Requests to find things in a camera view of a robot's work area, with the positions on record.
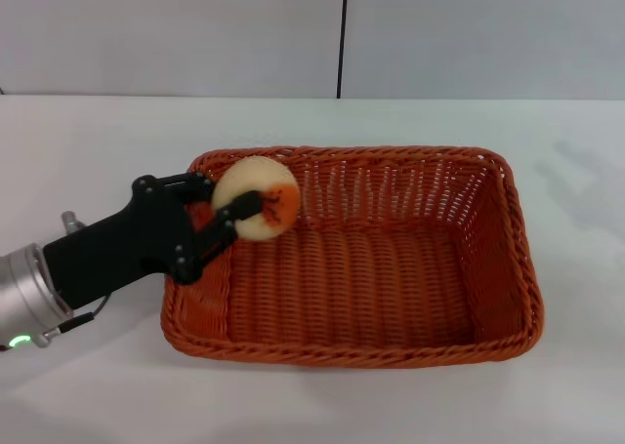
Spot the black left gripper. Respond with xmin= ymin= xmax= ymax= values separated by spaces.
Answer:
xmin=43 ymin=172 xmax=268 ymax=310

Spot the round bun with orange patch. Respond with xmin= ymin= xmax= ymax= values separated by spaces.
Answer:
xmin=211 ymin=155 xmax=300 ymax=242

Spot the orange woven plastic basket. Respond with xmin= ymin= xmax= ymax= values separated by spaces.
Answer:
xmin=159 ymin=144 xmax=544 ymax=370

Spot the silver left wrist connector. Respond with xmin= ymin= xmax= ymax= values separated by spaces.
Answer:
xmin=60 ymin=211 xmax=87 ymax=234

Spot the thin black left wrist cable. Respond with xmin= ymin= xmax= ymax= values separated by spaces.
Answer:
xmin=42 ymin=295 xmax=114 ymax=341

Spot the black vertical wall strip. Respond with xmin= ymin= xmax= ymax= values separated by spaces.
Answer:
xmin=336 ymin=0 xmax=351 ymax=99

